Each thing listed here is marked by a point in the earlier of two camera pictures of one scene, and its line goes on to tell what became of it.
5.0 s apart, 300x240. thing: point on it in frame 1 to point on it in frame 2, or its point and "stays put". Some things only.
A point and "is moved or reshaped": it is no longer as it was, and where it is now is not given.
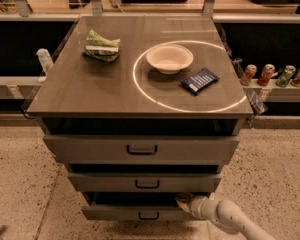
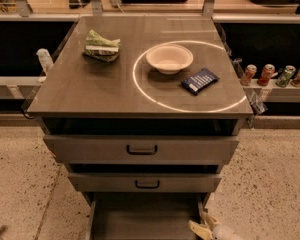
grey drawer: [144, 181] stays put
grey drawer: [134, 207] is moved or reshaped
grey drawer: [142, 149] stays put
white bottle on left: [46, 60] stays put
